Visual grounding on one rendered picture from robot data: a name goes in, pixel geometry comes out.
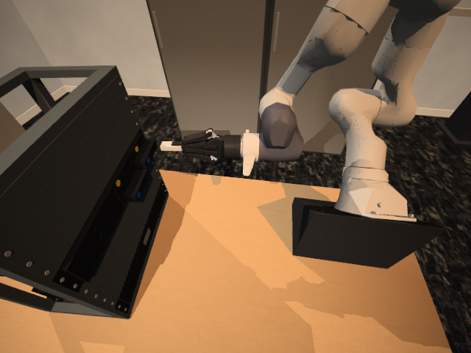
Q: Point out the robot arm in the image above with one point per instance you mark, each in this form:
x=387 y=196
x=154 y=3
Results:
x=338 y=31

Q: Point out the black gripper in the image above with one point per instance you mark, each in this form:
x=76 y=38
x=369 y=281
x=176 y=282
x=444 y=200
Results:
x=198 y=146

